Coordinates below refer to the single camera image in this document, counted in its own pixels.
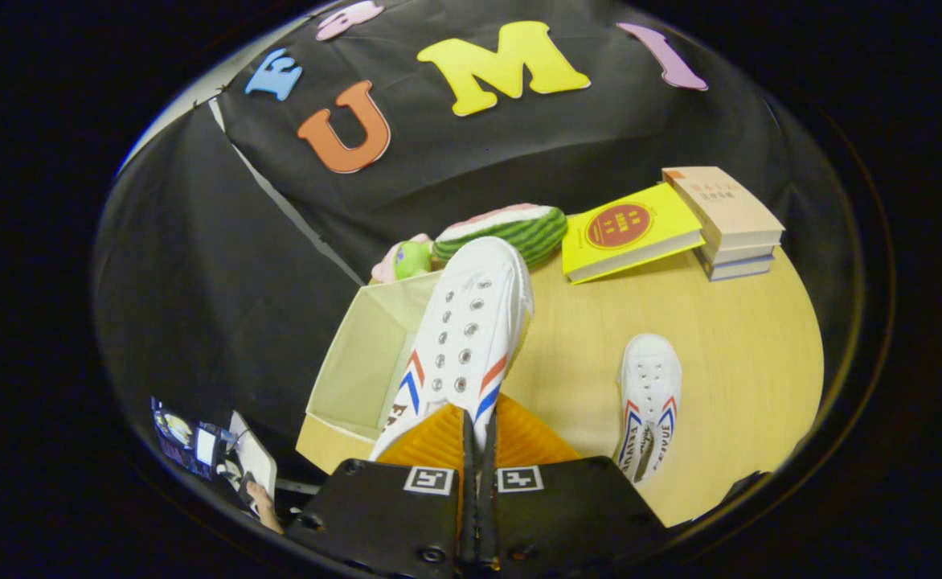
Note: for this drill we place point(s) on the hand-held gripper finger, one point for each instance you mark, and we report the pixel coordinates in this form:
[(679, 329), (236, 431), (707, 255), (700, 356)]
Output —
[(489, 515), (468, 515)]

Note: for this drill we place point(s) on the beige fabric storage box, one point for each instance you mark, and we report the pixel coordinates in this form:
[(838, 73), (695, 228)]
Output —
[(358, 362)]

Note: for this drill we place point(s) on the white canvas shoe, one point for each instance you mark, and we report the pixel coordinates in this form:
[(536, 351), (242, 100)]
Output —
[(649, 386), (471, 322)]

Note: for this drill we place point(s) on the white sheet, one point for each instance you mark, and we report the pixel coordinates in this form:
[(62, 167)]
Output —
[(255, 458)]

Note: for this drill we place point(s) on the pink and green plush toy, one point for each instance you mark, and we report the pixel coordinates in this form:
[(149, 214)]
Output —
[(411, 259)]

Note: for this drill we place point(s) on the watermelon slice plush toy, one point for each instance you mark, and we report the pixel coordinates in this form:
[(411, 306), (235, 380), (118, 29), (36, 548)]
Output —
[(519, 229)]

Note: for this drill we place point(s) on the blue printed packet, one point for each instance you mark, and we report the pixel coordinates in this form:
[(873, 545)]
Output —
[(182, 434)]

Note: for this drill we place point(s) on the yellow book with red circle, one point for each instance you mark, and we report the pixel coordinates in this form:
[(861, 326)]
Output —
[(628, 229)]

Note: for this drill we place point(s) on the blue-grey book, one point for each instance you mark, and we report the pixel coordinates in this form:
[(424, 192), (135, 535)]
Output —
[(740, 268)]

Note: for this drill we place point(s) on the white-edged book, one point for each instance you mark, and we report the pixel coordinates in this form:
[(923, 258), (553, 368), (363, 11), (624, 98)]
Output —
[(740, 253)]

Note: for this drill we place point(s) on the beige book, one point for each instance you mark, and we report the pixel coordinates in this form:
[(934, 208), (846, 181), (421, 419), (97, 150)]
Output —
[(720, 205)]

